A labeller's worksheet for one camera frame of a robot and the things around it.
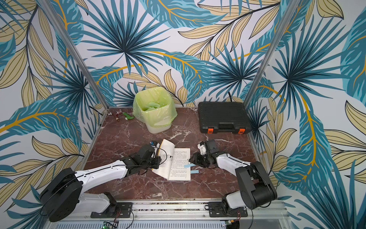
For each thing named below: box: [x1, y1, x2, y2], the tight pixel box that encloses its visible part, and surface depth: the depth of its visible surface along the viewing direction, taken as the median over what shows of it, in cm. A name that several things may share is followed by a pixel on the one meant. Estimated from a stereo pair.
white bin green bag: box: [132, 86, 178, 134], surface depth 94 cm
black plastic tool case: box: [197, 101, 253, 135], surface depth 106 cm
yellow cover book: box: [151, 138, 192, 182], surface depth 88 cm
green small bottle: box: [122, 112, 135, 121], surface depth 113 cm
